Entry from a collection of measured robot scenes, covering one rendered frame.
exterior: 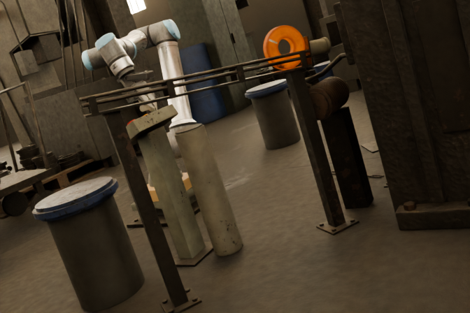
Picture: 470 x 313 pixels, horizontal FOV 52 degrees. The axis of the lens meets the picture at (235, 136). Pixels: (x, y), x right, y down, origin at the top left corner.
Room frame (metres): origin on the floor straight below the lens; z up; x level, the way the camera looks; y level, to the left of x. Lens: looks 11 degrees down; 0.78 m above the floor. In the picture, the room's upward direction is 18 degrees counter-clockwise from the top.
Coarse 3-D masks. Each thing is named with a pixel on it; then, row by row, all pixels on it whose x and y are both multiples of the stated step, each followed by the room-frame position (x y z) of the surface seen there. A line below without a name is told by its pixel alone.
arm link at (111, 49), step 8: (104, 40) 2.01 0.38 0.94; (112, 40) 2.02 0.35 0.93; (120, 40) 2.09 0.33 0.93; (104, 48) 2.01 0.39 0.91; (112, 48) 2.01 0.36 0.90; (120, 48) 2.02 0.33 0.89; (104, 56) 2.01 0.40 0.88; (112, 56) 2.00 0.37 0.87; (120, 56) 2.00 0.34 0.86; (128, 56) 2.04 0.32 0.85
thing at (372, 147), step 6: (330, 24) 2.75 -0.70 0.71; (336, 24) 2.75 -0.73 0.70; (330, 30) 2.75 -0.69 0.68; (336, 30) 2.75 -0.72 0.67; (330, 36) 2.75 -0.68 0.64; (336, 36) 2.75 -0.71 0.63; (336, 42) 2.75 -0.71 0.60; (372, 126) 2.62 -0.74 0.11; (366, 144) 2.67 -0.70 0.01; (372, 144) 2.63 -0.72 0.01; (372, 150) 2.52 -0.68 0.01
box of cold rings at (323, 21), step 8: (328, 16) 4.81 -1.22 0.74; (320, 24) 4.60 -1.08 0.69; (336, 48) 4.54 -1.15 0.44; (336, 56) 4.55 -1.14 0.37; (336, 64) 4.56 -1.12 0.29; (344, 64) 4.53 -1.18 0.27; (336, 72) 4.57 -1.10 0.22; (344, 72) 4.54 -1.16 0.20; (352, 72) 4.50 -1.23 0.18; (344, 80) 4.55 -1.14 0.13; (352, 80) 4.52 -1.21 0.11; (352, 88) 4.53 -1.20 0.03; (360, 88) 4.56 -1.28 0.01
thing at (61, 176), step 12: (24, 156) 4.46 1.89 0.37; (36, 156) 4.39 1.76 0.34; (48, 156) 4.32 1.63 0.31; (60, 156) 4.67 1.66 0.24; (72, 156) 4.49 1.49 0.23; (84, 156) 4.62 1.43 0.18; (0, 168) 4.47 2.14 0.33; (24, 168) 4.63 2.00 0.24; (36, 168) 4.35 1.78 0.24; (60, 168) 4.67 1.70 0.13; (72, 168) 4.37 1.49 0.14; (84, 168) 4.84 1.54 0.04; (48, 180) 4.18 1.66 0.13; (60, 180) 4.26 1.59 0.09; (24, 192) 4.00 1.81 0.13; (0, 204) 3.91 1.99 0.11; (0, 216) 3.88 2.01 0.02
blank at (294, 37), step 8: (272, 32) 1.72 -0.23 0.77; (280, 32) 1.73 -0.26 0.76; (288, 32) 1.74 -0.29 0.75; (296, 32) 1.75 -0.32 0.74; (264, 40) 1.74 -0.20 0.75; (272, 40) 1.72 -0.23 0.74; (288, 40) 1.76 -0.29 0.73; (296, 40) 1.75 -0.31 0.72; (264, 48) 1.73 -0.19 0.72; (272, 48) 1.72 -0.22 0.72; (296, 48) 1.75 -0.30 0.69; (304, 48) 1.76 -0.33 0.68; (272, 56) 1.71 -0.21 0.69; (296, 56) 1.74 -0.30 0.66; (280, 64) 1.72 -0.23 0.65; (288, 64) 1.73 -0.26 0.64; (296, 64) 1.74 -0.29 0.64
